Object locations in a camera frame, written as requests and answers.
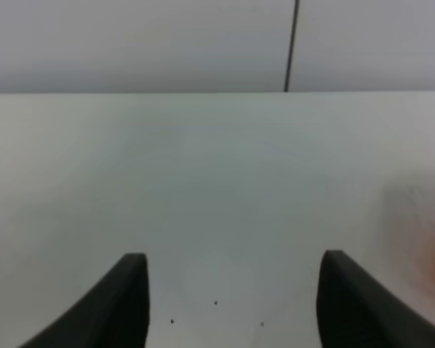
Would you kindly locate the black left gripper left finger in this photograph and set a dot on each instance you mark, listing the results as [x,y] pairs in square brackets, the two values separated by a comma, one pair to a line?
[114,313]

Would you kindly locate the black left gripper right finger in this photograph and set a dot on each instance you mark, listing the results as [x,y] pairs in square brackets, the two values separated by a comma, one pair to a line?
[354,310]

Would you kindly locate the clear zip bag blue zipper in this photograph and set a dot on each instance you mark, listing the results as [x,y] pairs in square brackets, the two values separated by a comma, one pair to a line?
[408,235]

